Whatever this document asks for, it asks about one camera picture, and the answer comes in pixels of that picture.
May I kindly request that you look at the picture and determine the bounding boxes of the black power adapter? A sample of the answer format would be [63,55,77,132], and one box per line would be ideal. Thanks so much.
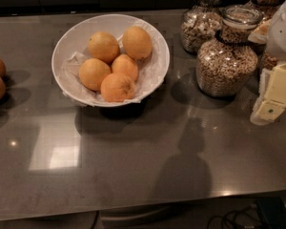
[255,198,286,229]

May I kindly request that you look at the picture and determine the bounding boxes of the orange front in bowl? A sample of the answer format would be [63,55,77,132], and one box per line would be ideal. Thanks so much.
[100,73,135,102]

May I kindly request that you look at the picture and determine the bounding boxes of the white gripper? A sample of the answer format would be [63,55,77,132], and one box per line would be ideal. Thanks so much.
[248,0,286,126]

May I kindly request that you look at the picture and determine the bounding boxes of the back left glass jar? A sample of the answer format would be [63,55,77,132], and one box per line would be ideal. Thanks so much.
[180,0,221,53]

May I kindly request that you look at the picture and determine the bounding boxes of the white paper liner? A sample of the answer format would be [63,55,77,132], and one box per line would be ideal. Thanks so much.
[60,20,167,108]

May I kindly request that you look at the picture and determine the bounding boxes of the right glass cereal jar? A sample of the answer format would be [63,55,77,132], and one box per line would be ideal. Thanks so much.
[260,51,277,70]

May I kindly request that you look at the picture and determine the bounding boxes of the white bowl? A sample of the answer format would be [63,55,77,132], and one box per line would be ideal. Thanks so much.
[51,13,171,108]

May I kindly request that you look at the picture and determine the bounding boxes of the black cable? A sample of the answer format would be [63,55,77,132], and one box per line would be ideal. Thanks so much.
[207,205,261,229]

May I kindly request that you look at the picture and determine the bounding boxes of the glass cereal jar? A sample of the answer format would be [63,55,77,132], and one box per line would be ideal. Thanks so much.
[195,5,263,97]
[260,51,277,70]

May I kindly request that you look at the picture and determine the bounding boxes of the front glass cereal jar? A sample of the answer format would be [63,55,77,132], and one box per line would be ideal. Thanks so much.
[195,5,263,97]

